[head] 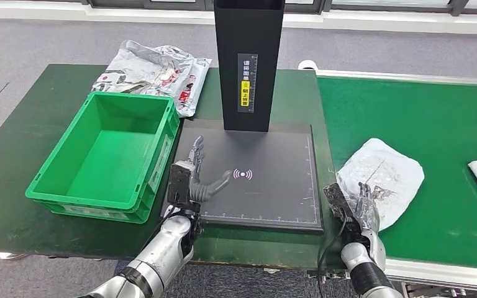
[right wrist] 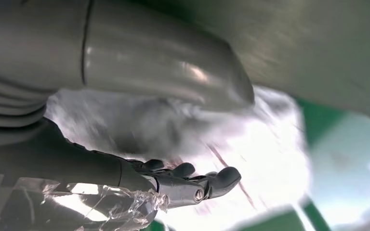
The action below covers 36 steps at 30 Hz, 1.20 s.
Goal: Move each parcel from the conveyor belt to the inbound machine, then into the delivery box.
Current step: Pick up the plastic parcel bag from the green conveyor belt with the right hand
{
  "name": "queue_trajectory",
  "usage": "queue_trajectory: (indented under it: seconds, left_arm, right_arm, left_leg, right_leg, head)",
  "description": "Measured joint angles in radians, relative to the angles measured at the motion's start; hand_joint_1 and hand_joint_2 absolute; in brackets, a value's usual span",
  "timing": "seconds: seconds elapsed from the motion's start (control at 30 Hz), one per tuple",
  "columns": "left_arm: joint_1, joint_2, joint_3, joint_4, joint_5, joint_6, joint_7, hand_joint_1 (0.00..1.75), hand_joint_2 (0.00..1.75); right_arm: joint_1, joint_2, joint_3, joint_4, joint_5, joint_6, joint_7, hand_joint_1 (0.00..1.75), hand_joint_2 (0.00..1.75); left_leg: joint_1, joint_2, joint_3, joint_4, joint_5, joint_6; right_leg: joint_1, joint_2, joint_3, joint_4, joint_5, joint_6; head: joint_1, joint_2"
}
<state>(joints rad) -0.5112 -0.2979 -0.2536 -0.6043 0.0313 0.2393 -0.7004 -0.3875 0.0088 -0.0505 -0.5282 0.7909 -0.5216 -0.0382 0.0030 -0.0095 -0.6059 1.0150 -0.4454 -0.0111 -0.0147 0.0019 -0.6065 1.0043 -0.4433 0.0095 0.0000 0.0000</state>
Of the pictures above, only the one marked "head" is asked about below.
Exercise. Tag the pale grey mailer parcel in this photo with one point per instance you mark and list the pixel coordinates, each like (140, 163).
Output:
(386, 172)

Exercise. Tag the green plastic crate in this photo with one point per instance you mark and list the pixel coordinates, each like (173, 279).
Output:
(98, 164)

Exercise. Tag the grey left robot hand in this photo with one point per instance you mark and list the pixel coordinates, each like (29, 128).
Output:
(205, 191)

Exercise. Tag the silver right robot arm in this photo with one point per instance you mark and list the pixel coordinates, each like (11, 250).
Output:
(362, 263)

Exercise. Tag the black inbound scanner machine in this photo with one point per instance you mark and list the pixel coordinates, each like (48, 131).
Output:
(271, 172)

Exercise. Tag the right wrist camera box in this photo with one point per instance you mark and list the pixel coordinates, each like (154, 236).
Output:
(337, 201)

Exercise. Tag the white table foot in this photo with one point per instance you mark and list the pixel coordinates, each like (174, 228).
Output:
(10, 256)

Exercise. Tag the green conveyor belt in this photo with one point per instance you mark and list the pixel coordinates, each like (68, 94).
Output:
(407, 123)

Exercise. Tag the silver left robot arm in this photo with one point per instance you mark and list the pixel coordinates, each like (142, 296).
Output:
(160, 255)

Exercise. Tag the flat white red-print mailer bag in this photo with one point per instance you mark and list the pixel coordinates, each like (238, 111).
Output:
(192, 87)

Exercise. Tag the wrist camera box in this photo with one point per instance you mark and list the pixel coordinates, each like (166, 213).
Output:
(337, 201)
(179, 183)

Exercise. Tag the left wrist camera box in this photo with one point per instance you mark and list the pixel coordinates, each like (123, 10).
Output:
(179, 183)

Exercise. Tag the crumpled silver printed mailer bag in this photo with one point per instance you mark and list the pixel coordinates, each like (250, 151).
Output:
(139, 70)

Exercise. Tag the aluminium conveyor frame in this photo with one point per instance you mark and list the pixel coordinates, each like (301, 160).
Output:
(427, 275)

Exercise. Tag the dark window frame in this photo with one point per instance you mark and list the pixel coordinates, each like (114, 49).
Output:
(172, 5)

